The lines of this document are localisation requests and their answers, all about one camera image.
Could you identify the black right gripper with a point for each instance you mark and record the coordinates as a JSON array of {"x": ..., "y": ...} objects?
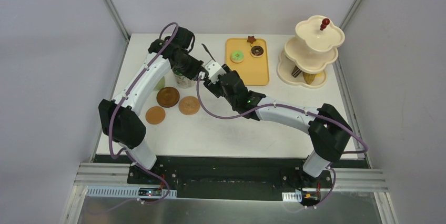
[{"x": 212, "y": 85}]

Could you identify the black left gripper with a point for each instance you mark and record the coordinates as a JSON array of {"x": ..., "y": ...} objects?
[{"x": 186, "y": 68}]

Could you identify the metal tongs with black tips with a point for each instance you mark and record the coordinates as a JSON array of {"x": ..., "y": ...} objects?
[{"x": 208, "y": 51}]

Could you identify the green frosted donut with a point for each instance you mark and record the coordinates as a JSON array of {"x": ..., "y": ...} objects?
[{"x": 237, "y": 56}]

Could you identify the chocolate sprinkled donut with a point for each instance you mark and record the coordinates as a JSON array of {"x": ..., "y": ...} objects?
[{"x": 257, "y": 51}]

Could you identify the chocolate cake slice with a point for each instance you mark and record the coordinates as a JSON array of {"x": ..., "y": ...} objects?
[{"x": 296, "y": 72}]

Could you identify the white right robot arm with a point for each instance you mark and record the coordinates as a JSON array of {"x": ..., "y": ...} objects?
[{"x": 327, "y": 129}]

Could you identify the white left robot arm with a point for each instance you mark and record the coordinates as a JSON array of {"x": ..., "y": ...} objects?
[{"x": 119, "y": 116}]

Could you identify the floral mug with green inside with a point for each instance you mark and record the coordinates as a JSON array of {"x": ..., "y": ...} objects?
[{"x": 182, "y": 81}]

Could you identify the light green mug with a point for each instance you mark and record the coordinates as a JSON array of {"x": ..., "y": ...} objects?
[{"x": 160, "y": 85}]

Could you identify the yellow plastic tray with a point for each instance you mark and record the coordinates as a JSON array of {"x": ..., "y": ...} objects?
[{"x": 253, "y": 71}]

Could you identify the dark brown wooden coaster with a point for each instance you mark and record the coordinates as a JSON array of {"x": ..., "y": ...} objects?
[{"x": 168, "y": 97}]

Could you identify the light woven round coaster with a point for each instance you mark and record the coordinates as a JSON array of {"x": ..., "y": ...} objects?
[{"x": 189, "y": 105}]

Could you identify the star-shaped chocolate cookie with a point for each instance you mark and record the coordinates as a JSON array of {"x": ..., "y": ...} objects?
[{"x": 251, "y": 40}]

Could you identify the orange round coaster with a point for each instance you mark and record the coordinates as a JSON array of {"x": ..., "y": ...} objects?
[{"x": 155, "y": 115}]

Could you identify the cream three-tier cake stand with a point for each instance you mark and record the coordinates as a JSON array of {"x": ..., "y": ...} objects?
[{"x": 313, "y": 49}]

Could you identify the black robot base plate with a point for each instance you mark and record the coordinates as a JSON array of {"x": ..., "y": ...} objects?
[{"x": 262, "y": 179}]

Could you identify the left aluminium frame post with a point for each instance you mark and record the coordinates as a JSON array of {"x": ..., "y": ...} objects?
[{"x": 117, "y": 19}]

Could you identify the right white slotted cable duct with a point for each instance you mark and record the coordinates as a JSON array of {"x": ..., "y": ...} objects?
[{"x": 292, "y": 196}]

